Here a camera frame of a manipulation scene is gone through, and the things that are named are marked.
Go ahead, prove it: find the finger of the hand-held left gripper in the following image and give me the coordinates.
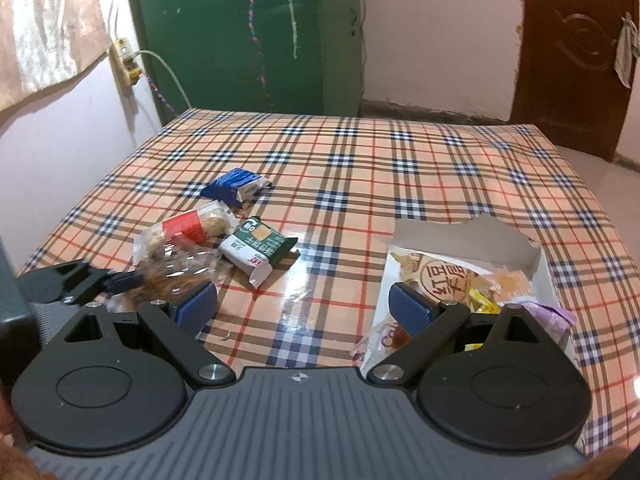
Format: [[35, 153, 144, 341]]
[[16, 258, 143, 307]]

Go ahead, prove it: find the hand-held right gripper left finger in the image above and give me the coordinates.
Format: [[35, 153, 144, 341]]
[[64, 281, 237, 390]]

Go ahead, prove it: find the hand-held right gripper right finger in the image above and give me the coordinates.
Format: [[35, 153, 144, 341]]
[[366, 281, 556, 387]]

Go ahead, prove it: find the clear brown biscuit packet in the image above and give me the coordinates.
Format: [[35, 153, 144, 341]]
[[107, 244, 236, 312]]

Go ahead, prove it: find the yellow snack packet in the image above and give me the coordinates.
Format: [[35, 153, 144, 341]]
[[466, 286, 497, 314]]

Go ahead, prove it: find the white cardboard box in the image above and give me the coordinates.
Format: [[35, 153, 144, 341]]
[[372, 214, 575, 361]]

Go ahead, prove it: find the purple snack packet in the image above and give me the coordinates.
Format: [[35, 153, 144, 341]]
[[520, 300, 577, 334]]

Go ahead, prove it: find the clear pastry packet round print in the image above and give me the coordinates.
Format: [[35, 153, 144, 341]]
[[392, 250, 496, 311]]

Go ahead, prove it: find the red label snack packet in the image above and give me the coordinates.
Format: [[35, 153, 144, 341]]
[[132, 199, 239, 264]]

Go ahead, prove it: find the green white cracker packet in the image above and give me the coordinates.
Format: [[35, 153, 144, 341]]
[[218, 215, 300, 290]]

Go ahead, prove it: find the orange snack packet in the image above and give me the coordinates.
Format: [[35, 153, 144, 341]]
[[480, 266, 534, 306]]

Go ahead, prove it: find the blue snack packet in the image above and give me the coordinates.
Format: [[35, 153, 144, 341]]
[[200, 168, 274, 209]]

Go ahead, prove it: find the plaid tablecloth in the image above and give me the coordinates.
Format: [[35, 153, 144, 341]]
[[15, 107, 640, 461]]

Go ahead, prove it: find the green metal cabinet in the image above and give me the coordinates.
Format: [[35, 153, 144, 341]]
[[127, 0, 364, 127]]

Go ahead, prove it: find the beige patterned curtain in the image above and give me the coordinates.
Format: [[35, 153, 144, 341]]
[[0, 0, 112, 112]]

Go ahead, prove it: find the brown wooden door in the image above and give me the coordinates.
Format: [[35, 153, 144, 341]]
[[510, 0, 640, 164]]

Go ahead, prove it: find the white cloth on door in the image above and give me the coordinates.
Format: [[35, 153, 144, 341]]
[[613, 12, 640, 89]]

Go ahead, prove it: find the red blue braided cable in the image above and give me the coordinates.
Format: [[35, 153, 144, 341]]
[[139, 69, 179, 117]]

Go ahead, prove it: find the white power cable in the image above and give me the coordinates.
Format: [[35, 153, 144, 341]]
[[136, 49, 195, 112], [110, 0, 132, 43]]

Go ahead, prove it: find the cream wall socket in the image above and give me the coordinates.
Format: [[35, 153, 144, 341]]
[[109, 37, 142, 87]]

